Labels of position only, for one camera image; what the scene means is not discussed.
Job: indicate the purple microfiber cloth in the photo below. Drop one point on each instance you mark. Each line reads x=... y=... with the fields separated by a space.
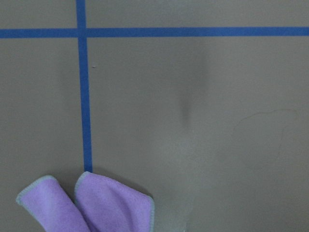
x=100 y=204

